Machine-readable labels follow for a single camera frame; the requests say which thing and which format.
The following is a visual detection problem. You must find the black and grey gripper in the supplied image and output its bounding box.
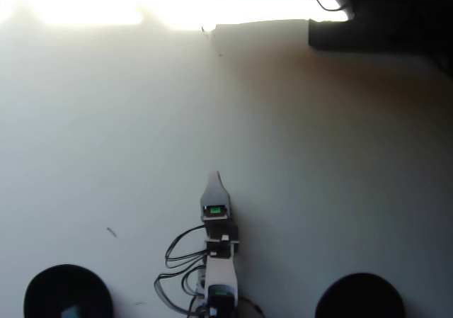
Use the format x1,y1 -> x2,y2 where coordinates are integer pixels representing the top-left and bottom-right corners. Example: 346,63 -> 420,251
200,170 -> 240,243

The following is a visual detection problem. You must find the black round bowl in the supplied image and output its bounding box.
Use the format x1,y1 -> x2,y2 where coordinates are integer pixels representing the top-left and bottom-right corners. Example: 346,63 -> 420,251
23,263 -> 115,318
314,272 -> 406,318

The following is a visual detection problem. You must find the dark rectangular box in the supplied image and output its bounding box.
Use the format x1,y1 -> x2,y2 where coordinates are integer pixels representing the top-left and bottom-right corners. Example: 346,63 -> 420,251
308,17 -> 431,52

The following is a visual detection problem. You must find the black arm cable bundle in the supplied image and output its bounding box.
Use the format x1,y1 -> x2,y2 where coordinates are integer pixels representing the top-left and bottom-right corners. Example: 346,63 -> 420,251
154,225 -> 209,318

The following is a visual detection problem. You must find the dark base cable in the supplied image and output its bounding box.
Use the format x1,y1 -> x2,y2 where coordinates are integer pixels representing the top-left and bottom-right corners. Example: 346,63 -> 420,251
236,295 -> 265,318

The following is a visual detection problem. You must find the thin dark cable loop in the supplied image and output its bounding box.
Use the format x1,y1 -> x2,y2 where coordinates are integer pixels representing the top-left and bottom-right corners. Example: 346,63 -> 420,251
314,0 -> 351,13

